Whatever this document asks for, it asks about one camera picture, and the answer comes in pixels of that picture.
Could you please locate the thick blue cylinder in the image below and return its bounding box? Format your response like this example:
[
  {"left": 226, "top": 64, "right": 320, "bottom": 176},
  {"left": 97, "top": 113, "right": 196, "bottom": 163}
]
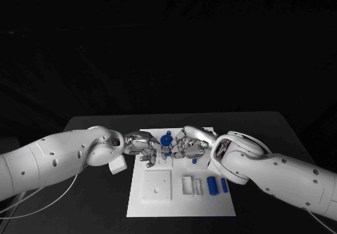
[{"left": 206, "top": 176, "right": 221, "bottom": 196}]

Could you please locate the white cable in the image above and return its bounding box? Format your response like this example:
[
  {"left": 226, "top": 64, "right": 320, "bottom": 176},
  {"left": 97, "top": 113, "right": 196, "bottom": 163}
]
[
  {"left": 0, "top": 173, "right": 79, "bottom": 220},
  {"left": 0, "top": 186, "right": 45, "bottom": 214},
  {"left": 306, "top": 210, "right": 337, "bottom": 234},
  {"left": 228, "top": 131, "right": 272, "bottom": 155}
]

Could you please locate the blue gear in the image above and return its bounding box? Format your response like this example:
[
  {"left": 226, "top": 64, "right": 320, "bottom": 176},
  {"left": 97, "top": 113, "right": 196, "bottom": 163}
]
[{"left": 160, "top": 130, "right": 175, "bottom": 147}]

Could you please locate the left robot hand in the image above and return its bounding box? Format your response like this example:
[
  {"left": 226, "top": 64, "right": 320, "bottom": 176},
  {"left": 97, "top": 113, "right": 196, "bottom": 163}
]
[{"left": 123, "top": 130, "right": 173, "bottom": 168}]

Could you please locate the white task board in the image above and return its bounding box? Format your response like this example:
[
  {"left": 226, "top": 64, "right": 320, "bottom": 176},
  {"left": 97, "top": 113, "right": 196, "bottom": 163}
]
[{"left": 126, "top": 128, "right": 236, "bottom": 218}]

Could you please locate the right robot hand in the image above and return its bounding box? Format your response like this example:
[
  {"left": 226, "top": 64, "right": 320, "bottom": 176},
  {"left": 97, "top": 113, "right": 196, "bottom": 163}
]
[{"left": 169, "top": 125, "right": 219, "bottom": 159}]

